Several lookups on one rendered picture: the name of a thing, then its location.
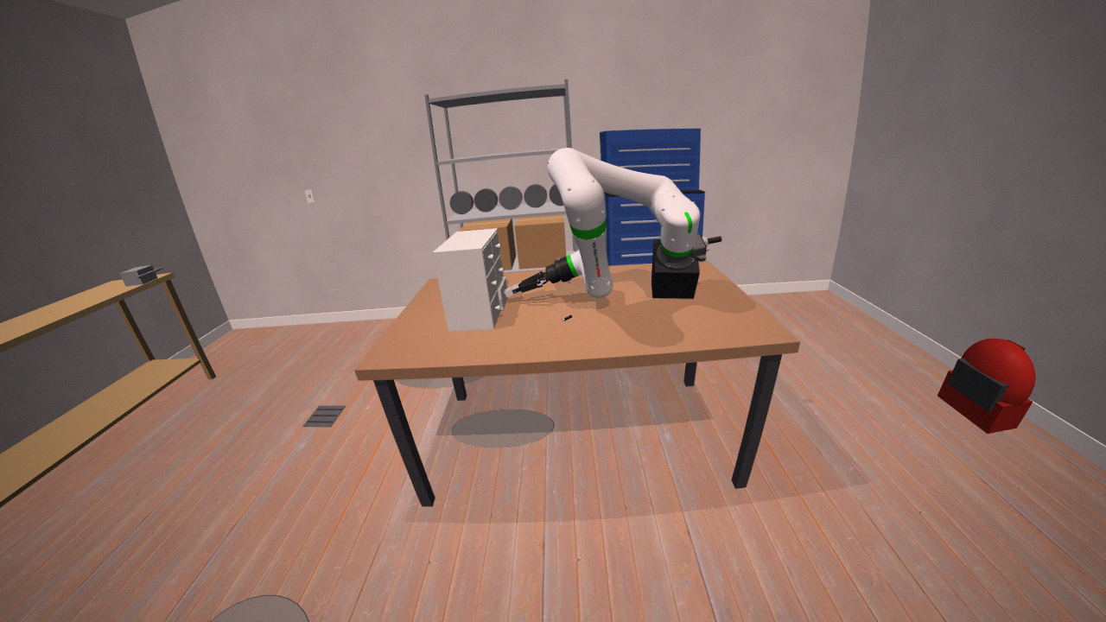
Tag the white chest of drawers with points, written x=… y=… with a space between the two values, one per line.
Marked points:
x=461 y=274

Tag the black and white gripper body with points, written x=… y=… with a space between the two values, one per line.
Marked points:
x=552 y=276

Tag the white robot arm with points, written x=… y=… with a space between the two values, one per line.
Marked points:
x=584 y=202

